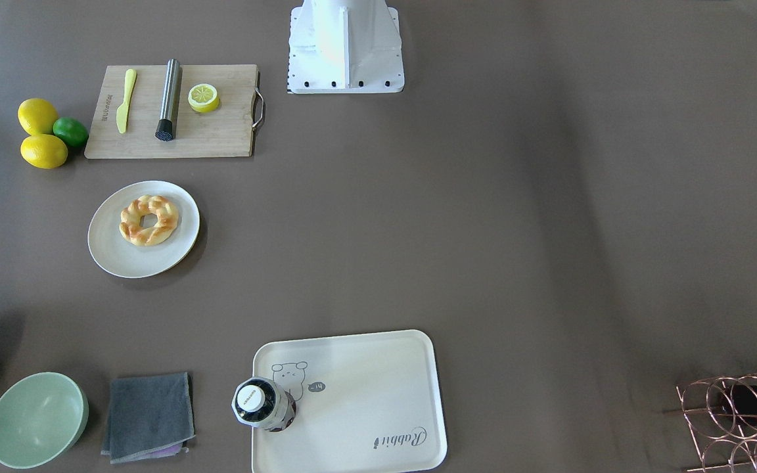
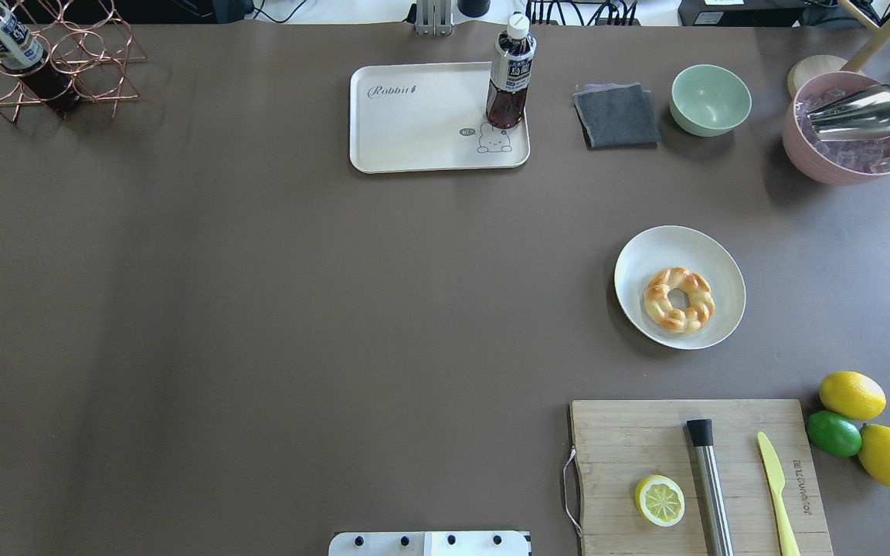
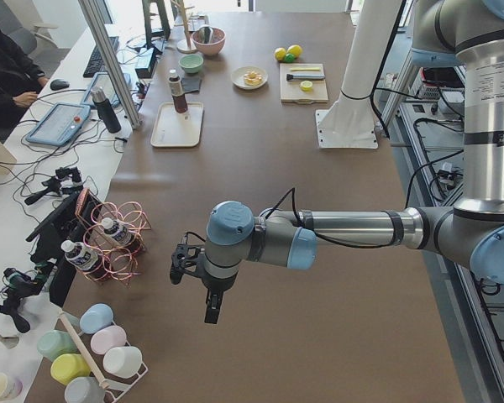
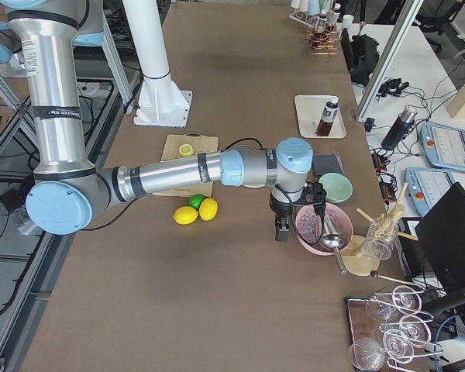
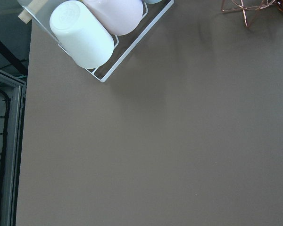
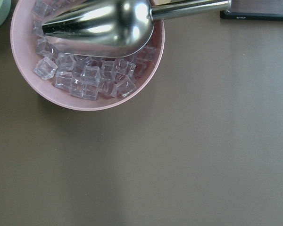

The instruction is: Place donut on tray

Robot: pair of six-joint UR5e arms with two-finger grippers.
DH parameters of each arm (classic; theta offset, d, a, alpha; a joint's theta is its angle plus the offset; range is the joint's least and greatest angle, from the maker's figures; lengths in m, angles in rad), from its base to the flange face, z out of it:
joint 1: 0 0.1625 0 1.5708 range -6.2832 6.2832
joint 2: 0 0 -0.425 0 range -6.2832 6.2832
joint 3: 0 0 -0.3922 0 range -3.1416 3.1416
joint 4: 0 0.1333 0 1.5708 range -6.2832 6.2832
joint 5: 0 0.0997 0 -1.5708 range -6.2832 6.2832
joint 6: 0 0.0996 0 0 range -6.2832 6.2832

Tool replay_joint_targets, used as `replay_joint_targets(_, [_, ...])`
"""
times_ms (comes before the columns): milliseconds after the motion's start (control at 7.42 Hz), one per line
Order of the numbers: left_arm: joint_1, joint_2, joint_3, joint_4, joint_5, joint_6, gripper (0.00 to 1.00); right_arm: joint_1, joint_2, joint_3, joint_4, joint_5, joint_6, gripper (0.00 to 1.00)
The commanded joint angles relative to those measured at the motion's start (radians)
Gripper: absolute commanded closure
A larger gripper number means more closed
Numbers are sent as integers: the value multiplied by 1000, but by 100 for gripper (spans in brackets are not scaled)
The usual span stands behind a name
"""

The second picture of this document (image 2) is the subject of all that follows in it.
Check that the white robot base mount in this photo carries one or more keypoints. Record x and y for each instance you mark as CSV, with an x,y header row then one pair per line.
x,y
504,542

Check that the mint green bowl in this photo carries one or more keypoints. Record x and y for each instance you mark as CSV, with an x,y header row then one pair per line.
x,y
708,101

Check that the green lime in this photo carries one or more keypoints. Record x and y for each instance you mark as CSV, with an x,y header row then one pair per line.
x,y
833,433

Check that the dark tea bottle on tray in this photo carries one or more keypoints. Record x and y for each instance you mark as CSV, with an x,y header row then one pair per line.
x,y
511,68

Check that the round wooden lid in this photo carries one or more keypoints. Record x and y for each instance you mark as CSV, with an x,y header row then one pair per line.
x,y
812,66

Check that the copper wire bottle rack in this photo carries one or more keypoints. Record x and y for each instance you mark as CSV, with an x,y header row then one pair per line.
x,y
87,41

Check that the steel muddler with black tip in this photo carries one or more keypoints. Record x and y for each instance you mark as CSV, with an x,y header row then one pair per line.
x,y
717,525

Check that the grey folded cloth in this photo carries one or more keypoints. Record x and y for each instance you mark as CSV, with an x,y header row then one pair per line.
x,y
614,115

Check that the yellow plastic knife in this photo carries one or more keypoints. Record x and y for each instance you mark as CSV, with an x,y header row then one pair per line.
x,y
777,482

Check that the braided ring donut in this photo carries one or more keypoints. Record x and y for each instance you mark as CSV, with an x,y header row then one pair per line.
x,y
679,300

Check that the pink ice bucket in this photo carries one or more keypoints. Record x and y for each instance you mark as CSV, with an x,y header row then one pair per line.
x,y
835,162

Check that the cream rabbit serving tray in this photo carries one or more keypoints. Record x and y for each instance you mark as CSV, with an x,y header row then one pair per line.
x,y
428,117

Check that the white round plate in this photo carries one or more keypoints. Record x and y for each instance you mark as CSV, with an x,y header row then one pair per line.
x,y
673,245

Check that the half lemon slice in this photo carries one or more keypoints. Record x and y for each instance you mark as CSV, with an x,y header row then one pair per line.
x,y
659,500

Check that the tea bottle in rack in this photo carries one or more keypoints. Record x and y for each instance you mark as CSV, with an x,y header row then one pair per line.
x,y
24,55

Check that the upper yellow lemon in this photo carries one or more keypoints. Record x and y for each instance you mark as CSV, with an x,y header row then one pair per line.
x,y
853,395

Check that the silver metal scoop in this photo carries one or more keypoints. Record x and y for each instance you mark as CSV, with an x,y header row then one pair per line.
x,y
861,116

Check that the bamboo cutting board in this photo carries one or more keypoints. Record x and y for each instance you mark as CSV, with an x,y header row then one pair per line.
x,y
619,442

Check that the wooden stand legs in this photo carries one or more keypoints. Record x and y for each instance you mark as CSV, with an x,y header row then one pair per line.
x,y
879,38

